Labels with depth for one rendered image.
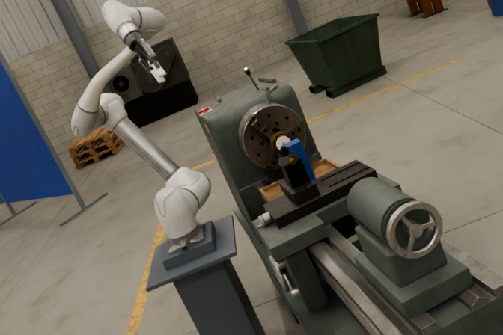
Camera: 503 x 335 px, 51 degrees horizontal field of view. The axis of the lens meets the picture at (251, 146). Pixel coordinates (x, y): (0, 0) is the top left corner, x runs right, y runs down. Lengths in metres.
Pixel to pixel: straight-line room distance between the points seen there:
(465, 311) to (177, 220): 1.42
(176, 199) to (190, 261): 0.29
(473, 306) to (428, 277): 0.12
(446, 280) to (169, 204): 1.39
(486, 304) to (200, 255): 1.39
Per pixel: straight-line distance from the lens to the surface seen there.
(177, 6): 12.50
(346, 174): 2.08
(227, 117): 2.62
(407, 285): 1.46
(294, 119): 2.53
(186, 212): 2.47
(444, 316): 1.46
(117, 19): 2.27
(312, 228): 1.88
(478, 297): 1.46
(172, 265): 2.51
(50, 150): 7.20
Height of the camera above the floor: 1.76
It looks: 15 degrees down
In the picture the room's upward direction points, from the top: 23 degrees counter-clockwise
